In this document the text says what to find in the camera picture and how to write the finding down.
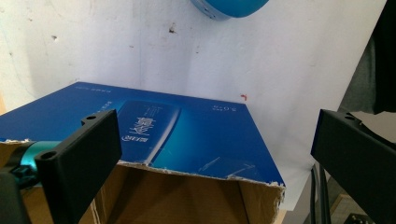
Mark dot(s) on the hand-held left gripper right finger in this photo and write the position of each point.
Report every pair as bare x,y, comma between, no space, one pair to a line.
355,155

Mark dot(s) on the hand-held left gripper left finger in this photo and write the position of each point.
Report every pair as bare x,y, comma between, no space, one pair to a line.
81,161

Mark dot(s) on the blue cardboard box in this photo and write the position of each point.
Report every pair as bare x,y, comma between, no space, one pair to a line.
199,137

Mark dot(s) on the dark curtain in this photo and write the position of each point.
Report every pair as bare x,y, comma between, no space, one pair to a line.
386,62

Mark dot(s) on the blue round container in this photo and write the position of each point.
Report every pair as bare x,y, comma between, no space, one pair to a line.
230,7

